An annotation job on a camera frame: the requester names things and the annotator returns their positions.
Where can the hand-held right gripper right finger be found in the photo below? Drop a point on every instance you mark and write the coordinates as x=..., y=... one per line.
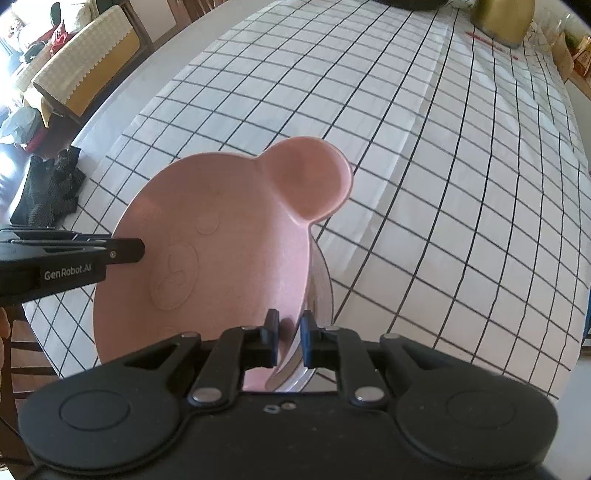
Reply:
x=305, y=344

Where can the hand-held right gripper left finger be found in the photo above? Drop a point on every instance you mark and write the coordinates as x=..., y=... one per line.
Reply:
x=275, y=346

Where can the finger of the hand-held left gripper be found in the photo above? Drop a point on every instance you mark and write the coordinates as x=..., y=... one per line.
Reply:
x=46, y=234
x=124, y=250

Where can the large white plate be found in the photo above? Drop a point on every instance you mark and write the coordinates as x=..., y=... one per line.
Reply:
x=323, y=300

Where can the pink bear-shaped plate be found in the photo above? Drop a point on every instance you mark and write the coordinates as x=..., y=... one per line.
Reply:
x=221, y=240

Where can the person's left hand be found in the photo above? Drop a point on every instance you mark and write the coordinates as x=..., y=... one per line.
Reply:
x=3, y=323

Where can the black dotted cloth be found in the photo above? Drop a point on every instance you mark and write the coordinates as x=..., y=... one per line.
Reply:
x=51, y=189

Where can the dark wooden chair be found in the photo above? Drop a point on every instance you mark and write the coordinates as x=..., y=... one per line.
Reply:
x=34, y=355

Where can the yellow chair with cream cover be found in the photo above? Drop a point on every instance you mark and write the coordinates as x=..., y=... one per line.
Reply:
x=87, y=55

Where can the checkered white tablecloth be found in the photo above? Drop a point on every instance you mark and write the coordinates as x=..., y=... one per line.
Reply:
x=438, y=184

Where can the red pen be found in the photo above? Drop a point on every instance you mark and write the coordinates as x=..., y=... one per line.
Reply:
x=485, y=40

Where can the black cooking pot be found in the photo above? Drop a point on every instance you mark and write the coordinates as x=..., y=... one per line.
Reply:
x=415, y=3

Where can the gold thermos jug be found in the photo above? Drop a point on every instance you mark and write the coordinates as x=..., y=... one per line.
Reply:
x=503, y=21

